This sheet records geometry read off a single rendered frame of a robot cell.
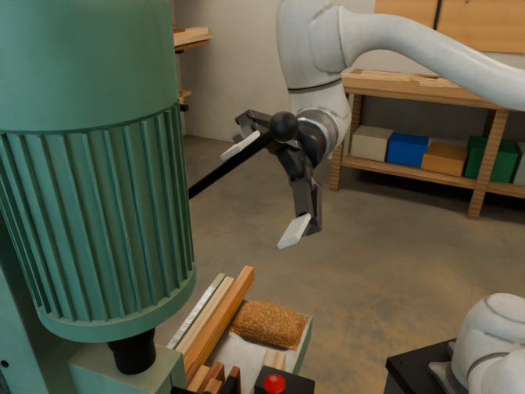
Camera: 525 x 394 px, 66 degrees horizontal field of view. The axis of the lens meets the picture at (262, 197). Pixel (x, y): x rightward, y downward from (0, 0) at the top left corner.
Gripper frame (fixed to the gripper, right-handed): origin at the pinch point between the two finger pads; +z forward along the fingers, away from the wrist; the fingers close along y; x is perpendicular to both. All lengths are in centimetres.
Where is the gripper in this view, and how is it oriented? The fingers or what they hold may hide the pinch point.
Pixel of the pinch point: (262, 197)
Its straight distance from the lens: 52.1
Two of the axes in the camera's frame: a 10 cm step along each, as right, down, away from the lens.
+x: 7.8, -3.6, -5.2
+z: -3.5, 4.4, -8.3
